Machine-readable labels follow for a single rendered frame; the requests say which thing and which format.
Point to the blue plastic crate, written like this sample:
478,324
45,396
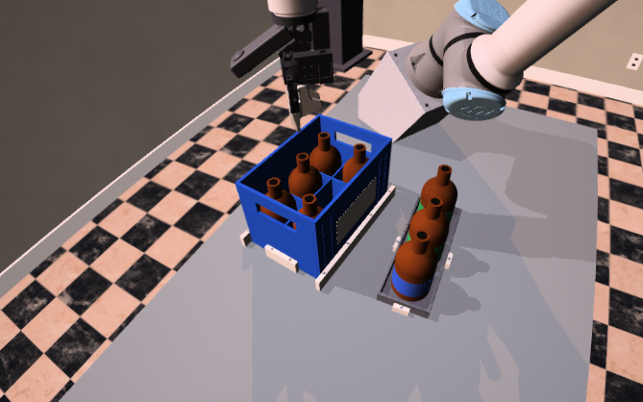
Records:
316,241

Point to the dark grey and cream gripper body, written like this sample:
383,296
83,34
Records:
309,48

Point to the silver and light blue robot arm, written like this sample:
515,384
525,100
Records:
476,78

